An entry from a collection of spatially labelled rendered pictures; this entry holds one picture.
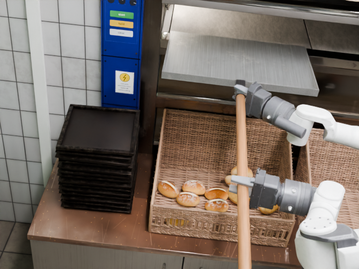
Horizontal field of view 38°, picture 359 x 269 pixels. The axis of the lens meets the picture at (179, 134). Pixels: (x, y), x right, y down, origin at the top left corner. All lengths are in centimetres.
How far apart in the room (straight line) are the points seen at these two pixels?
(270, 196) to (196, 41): 88
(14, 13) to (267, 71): 100
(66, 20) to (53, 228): 81
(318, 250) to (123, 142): 103
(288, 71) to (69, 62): 88
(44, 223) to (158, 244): 46
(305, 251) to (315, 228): 6
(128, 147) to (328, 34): 99
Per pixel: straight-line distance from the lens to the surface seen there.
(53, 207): 217
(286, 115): 165
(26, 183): 270
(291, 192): 137
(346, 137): 167
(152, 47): 209
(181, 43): 204
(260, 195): 138
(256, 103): 170
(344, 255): 113
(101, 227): 208
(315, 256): 115
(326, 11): 188
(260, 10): 185
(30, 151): 254
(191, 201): 214
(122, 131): 201
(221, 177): 232
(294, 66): 201
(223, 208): 214
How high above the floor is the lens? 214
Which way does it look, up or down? 38 degrees down
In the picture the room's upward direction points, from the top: 7 degrees clockwise
